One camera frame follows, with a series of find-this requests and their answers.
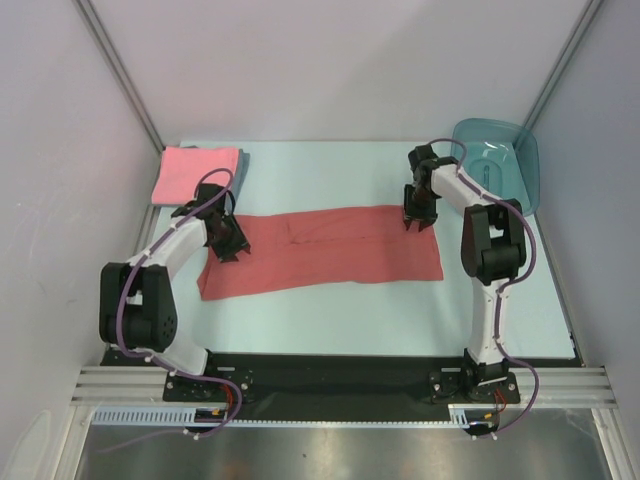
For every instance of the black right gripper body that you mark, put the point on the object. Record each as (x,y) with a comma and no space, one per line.
(419,212)

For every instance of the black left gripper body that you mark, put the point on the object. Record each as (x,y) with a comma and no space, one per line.
(231,239)

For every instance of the red t shirt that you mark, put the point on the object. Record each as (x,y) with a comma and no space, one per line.
(365,245)

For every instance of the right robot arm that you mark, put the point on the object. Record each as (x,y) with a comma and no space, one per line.
(494,242)

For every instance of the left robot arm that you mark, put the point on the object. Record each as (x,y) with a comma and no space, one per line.
(138,311)

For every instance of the folded grey t shirt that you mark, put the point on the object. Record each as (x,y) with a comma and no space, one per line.
(241,170)

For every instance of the folded pink t shirt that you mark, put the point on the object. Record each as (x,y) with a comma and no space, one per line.
(182,169)

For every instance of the teal plastic basin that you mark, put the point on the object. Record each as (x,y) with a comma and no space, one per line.
(502,158)

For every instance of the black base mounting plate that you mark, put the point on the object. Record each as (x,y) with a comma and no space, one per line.
(352,385)

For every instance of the aluminium front rail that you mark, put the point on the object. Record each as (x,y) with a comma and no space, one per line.
(568,388)

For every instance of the grey slotted cable duct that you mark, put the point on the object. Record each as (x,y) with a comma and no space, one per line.
(440,416)

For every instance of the left aluminium corner post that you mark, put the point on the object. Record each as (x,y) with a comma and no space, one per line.
(108,50)

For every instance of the aluminium corner post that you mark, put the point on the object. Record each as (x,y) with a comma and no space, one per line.
(577,35)
(108,50)

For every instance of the right aluminium corner post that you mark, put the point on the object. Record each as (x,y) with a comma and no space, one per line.
(577,35)

